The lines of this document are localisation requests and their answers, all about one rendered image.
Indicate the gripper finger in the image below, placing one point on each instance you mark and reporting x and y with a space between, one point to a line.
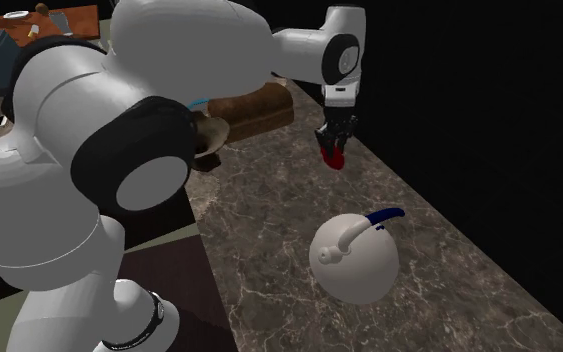
347 136
325 137

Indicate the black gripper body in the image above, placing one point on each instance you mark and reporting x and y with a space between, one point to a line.
339 116

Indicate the small red object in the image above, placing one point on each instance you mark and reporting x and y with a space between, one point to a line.
333 160

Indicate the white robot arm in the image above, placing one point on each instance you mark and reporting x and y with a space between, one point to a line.
56 122

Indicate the tan bowl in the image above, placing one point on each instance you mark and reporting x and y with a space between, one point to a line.
210 136

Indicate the brown wooden table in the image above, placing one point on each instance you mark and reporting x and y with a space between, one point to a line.
74 24

